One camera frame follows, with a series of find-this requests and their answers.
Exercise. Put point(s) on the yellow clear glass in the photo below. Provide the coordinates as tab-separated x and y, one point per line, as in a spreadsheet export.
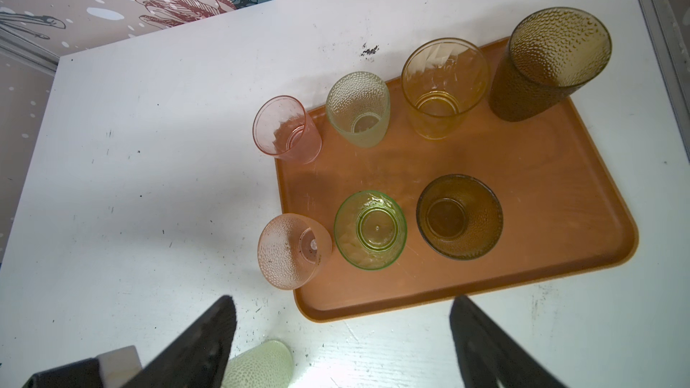
442	81

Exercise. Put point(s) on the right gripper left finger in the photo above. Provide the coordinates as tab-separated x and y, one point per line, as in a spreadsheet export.
199	356

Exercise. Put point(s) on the brown plastic tray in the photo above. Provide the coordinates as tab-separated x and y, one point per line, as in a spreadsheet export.
562	211

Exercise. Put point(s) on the bright green clear glass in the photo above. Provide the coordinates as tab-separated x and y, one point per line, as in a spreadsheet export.
370	230

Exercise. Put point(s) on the pink ribbed clear glass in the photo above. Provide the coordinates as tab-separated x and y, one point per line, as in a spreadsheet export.
283	129

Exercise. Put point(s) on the pale green textured glass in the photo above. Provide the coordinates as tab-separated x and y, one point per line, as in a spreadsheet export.
358	106

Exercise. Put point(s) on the pink textured glass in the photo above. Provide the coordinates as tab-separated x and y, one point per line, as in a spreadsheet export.
292	249

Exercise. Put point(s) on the short brown textured glass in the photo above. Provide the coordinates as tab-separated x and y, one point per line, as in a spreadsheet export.
459	217

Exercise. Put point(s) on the tall pale green glass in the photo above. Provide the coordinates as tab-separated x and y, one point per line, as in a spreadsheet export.
268	365

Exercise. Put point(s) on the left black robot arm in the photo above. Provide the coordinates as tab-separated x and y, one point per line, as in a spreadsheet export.
84	373

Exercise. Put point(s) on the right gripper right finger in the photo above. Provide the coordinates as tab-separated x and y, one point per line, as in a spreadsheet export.
487	356

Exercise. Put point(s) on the tall brown textured glass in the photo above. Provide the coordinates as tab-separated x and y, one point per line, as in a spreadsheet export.
551	54

